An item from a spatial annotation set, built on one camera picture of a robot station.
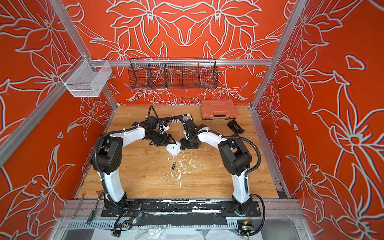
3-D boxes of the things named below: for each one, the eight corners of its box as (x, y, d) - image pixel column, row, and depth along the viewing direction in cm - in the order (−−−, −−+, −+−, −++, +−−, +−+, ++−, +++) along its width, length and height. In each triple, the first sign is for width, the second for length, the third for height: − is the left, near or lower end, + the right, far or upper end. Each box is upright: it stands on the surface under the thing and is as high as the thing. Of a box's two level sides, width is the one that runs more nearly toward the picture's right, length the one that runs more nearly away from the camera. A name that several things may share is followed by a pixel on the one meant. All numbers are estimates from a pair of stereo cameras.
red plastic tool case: (201, 120, 112) (202, 116, 107) (200, 103, 124) (200, 99, 120) (236, 120, 111) (237, 116, 107) (231, 103, 124) (233, 98, 119)
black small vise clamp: (238, 136, 102) (239, 134, 101) (226, 125, 109) (227, 123, 107) (245, 131, 105) (246, 130, 103) (233, 121, 111) (233, 119, 110)
